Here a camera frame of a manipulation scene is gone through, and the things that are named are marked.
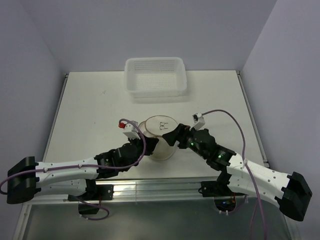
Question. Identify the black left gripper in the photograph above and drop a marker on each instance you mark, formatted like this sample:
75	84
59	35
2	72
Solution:
150	144

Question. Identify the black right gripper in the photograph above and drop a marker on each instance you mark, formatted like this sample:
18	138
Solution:
180	133

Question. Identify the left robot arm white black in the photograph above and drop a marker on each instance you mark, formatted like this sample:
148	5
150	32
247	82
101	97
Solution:
29	178

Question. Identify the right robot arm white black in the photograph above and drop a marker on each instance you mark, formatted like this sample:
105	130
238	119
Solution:
288	192

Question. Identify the white perforated plastic basket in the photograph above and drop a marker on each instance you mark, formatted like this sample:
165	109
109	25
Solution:
155	77

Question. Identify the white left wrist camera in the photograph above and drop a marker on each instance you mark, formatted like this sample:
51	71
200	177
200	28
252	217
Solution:
130	129

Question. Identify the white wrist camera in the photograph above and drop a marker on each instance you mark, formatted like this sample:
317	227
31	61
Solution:
198	120
130	129

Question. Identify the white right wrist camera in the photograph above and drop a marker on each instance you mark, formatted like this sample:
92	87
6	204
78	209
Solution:
198	120

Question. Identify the aluminium mounting rail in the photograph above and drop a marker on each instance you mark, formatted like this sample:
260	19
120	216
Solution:
161	189

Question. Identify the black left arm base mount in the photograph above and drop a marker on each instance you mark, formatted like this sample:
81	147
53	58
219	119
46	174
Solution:
100	193

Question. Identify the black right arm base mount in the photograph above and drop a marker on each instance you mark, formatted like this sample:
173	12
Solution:
224	198

